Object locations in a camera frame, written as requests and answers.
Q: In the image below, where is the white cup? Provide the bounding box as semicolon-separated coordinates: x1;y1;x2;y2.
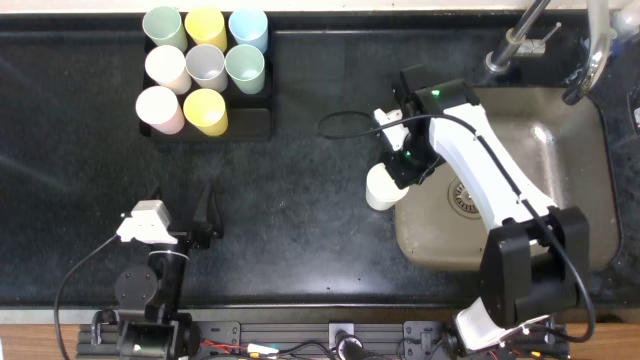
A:
364;162;410;212
144;44;193;96

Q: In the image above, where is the green cup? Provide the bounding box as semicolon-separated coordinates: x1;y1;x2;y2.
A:
224;43;267;96
141;5;189;53

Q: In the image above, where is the black tray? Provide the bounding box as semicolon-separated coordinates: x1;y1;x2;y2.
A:
138;19;274;143

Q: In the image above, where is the yellow cup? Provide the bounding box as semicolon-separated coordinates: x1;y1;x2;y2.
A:
183;6;228;53
182;88;230;138

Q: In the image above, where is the steel sink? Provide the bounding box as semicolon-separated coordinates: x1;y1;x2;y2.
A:
393;87;621;274

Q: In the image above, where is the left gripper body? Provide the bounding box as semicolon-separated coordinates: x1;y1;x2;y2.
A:
169;225;225;250

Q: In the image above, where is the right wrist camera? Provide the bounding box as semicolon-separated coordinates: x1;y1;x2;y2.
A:
372;108;409;152

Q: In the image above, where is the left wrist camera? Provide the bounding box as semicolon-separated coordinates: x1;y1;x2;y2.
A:
115;199;174;246

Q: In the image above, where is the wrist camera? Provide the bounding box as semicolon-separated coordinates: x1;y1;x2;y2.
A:
372;108;409;152
115;199;174;246

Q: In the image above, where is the steel tap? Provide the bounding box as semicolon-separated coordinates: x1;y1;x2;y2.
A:
483;0;619;107

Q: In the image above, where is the pink cup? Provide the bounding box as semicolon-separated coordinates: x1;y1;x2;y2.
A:
134;85;186;136

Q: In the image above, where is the mounting rail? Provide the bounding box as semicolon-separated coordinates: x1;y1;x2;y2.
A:
77;319;571;360

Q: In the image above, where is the blue cup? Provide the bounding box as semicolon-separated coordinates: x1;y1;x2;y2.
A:
227;6;270;55

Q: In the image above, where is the black cable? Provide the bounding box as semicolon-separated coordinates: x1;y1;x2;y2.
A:
317;109;597;344
53;233;120;360

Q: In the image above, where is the grey cup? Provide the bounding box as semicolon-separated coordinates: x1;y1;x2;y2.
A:
184;43;229;94

